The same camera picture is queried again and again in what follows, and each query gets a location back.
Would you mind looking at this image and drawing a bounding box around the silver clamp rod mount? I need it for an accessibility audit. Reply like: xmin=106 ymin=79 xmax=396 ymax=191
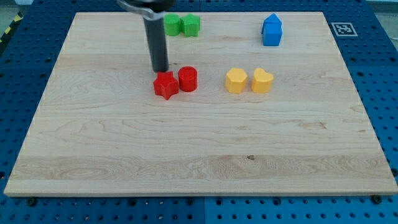
xmin=116 ymin=0 xmax=176 ymax=21

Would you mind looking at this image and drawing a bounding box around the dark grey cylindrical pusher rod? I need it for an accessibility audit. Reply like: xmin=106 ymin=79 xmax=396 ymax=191
xmin=144 ymin=17 xmax=169 ymax=72

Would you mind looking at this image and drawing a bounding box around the green star block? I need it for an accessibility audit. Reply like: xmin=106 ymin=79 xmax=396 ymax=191
xmin=180 ymin=14 xmax=201 ymax=37

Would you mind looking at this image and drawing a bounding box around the red star block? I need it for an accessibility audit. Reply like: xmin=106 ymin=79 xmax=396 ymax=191
xmin=153 ymin=71 xmax=179 ymax=100

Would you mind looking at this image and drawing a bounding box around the green cylinder block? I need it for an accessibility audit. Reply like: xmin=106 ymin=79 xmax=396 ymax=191
xmin=164 ymin=13 xmax=180 ymax=36

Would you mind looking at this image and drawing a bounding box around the red cylinder block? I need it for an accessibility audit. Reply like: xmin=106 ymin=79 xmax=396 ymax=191
xmin=178 ymin=66 xmax=198 ymax=92

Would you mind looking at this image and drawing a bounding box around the yellow pentagon block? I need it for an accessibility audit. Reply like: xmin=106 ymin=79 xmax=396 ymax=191
xmin=224 ymin=68 xmax=248 ymax=94

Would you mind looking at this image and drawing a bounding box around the blue cube block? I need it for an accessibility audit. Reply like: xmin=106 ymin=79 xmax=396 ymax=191
xmin=262 ymin=23 xmax=282 ymax=46

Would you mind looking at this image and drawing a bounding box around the yellow heart block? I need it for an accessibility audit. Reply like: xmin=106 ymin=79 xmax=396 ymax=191
xmin=251 ymin=68 xmax=274 ymax=93

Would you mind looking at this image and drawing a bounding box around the wooden board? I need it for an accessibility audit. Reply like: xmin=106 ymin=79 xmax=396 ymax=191
xmin=4 ymin=12 xmax=397 ymax=197

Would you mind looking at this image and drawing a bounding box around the white fiducial marker tag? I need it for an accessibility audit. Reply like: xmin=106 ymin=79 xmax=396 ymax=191
xmin=331 ymin=22 xmax=358 ymax=37

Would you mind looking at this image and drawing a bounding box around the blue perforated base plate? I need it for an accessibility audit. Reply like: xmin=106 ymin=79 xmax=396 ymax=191
xmin=1 ymin=1 xmax=397 ymax=223

